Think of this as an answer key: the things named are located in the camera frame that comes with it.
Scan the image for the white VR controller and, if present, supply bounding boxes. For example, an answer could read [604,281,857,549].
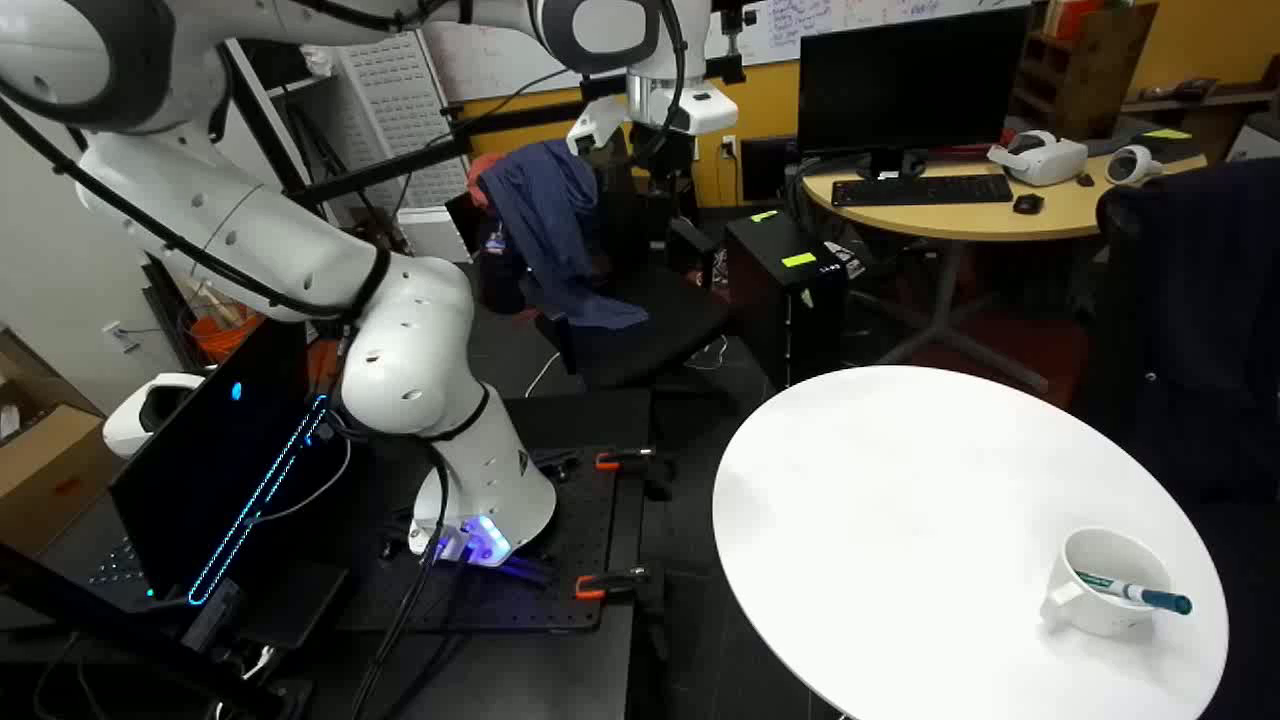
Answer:
[1100,138,1167,190]

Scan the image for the dark fabric chair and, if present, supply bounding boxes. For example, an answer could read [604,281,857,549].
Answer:
[1075,155,1280,510]

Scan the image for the white printed mug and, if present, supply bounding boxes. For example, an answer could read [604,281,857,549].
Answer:
[1035,523,1178,641]

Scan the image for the white perforated panel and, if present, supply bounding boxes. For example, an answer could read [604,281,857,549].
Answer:
[323,30,473,216]

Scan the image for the blue jacket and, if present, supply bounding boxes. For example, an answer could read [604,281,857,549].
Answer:
[474,137,650,337]

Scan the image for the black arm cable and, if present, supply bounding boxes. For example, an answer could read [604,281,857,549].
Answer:
[0,91,394,324]

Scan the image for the orange black clamp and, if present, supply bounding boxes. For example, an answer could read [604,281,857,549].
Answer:
[592,445,676,504]
[571,562,673,613]

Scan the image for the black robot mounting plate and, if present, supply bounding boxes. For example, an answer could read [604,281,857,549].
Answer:
[330,436,642,634]

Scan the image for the black computer monitor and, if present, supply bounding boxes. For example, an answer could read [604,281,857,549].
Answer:
[794,3,1035,172]

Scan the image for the black keyboard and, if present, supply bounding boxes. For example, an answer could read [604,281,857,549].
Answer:
[826,172,1014,212]

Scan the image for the black computer tower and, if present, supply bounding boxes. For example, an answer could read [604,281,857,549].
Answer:
[724,204,852,390]

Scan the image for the cardboard box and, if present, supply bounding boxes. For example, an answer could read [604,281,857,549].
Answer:
[0,324,122,555]

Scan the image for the black laptop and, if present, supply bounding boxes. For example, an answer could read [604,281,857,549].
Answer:
[105,316,357,614]

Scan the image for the round yellow desk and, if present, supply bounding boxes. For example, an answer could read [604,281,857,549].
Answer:
[794,148,1213,397]

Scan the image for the black office chair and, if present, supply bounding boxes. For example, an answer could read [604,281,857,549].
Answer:
[530,131,730,390]

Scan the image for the white marker with teal cap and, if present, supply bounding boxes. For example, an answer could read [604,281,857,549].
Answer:
[1075,566,1195,621]

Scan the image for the black frame bar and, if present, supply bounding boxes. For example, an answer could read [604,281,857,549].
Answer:
[284,71,802,212]

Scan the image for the whiteboard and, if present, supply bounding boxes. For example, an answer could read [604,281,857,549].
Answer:
[735,0,1035,66]

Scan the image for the white VR headset with strap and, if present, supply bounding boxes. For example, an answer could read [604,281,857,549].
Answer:
[982,127,1095,187]

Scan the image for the black camera on pole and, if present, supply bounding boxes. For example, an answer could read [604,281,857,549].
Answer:
[710,0,765,46]

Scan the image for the wooden shelf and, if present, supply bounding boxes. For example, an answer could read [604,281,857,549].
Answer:
[1012,0,1158,142]

